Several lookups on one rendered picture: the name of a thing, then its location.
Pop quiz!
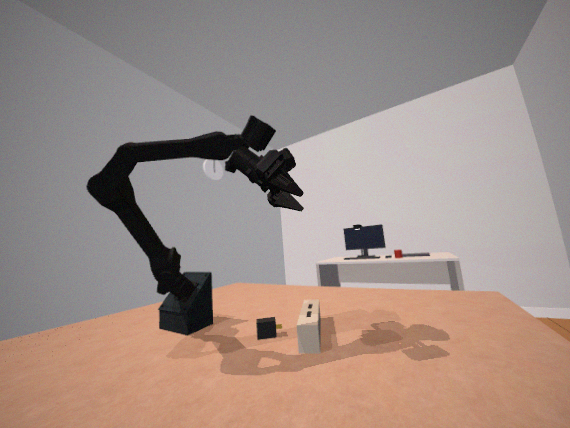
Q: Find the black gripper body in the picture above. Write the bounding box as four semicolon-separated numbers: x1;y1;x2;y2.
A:
244;149;284;207

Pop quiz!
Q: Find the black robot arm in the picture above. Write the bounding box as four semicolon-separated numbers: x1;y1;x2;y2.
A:
87;115;276;303

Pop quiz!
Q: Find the black two-prong plug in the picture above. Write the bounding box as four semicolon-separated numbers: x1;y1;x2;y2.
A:
256;317;282;340

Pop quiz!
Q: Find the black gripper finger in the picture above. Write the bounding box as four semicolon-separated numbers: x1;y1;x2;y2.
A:
265;159;304;197
274;192;304;211

